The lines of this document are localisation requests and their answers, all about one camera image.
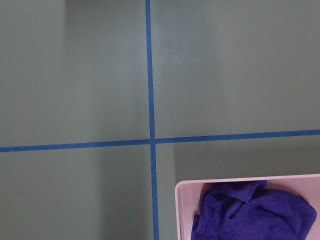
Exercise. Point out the purple cloth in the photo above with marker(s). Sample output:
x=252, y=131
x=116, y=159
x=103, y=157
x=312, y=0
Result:
x=250, y=211

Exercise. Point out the pink plastic bin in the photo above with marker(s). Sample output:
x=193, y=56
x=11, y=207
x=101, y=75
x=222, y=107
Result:
x=188, y=196

